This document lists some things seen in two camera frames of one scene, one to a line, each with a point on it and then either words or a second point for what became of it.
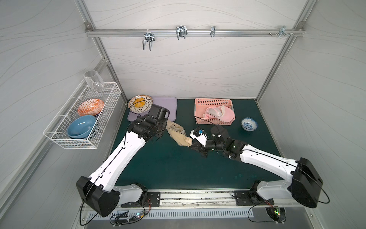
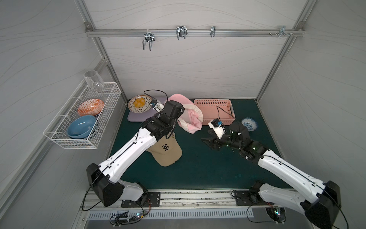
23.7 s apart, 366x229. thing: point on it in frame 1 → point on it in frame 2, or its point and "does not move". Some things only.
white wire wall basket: [82, 123] does not move
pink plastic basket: [214, 111] does not move
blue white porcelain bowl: [249, 124] does not move
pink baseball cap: [222, 112] → [191, 119]
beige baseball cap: [178, 133] → [166, 151]
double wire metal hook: [148, 36] does not move
